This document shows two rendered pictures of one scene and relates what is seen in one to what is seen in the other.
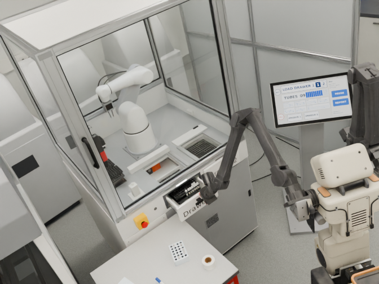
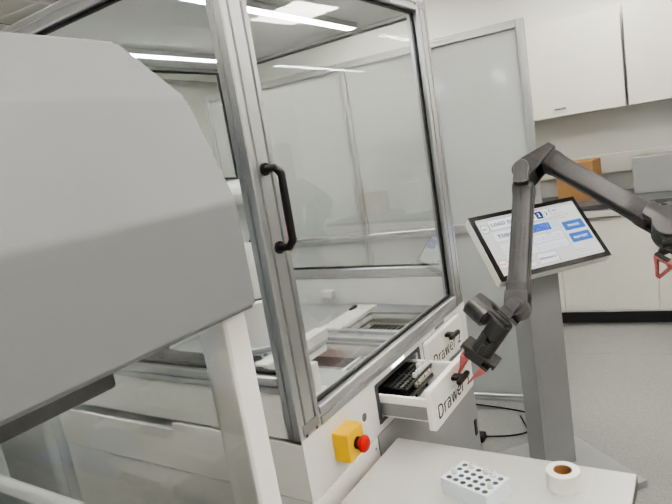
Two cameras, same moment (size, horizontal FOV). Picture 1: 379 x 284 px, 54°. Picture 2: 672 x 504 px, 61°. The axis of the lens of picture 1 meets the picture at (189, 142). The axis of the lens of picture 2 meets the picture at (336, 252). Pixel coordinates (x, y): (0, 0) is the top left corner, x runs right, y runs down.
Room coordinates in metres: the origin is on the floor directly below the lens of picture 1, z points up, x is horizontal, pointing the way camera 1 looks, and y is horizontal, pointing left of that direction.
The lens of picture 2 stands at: (0.48, 0.94, 1.54)
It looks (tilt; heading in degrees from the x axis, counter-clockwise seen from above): 10 degrees down; 332
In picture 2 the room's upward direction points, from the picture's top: 9 degrees counter-clockwise
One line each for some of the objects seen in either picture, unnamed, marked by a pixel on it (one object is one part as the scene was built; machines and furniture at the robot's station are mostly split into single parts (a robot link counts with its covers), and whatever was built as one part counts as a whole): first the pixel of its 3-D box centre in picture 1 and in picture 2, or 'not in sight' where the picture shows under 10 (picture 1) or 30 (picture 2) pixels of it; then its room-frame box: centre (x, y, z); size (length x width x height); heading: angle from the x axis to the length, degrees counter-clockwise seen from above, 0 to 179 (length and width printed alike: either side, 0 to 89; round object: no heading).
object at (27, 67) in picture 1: (51, 112); (113, 198); (1.97, 0.73, 1.52); 0.87 x 0.01 x 0.86; 28
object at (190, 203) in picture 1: (197, 202); (451, 387); (1.63, 0.04, 0.87); 0.29 x 0.02 x 0.11; 118
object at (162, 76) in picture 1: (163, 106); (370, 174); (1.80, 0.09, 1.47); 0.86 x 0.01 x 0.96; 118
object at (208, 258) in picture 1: (208, 262); (563, 478); (1.26, 0.06, 0.78); 0.07 x 0.07 x 0.04
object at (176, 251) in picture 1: (179, 252); (475, 485); (1.37, 0.21, 0.78); 0.12 x 0.08 x 0.04; 10
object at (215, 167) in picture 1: (222, 165); (444, 343); (1.90, -0.17, 0.87); 0.29 x 0.02 x 0.11; 118
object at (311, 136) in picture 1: (312, 163); (550, 365); (2.10, -0.87, 0.51); 0.50 x 0.45 x 1.02; 167
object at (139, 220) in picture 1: (141, 221); (350, 441); (1.59, 0.39, 0.88); 0.07 x 0.05 x 0.07; 118
